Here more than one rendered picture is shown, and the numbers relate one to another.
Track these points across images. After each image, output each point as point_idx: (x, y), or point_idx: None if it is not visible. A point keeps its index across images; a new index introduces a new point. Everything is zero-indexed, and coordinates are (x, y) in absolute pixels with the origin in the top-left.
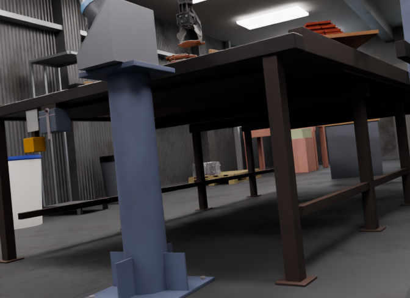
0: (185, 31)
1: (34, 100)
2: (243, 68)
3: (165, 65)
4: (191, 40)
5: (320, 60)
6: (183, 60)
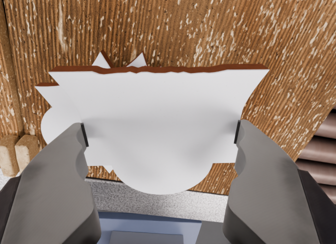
0: (100, 230)
1: None
2: (323, 137)
3: (166, 216)
4: (198, 182)
5: None
6: (213, 221)
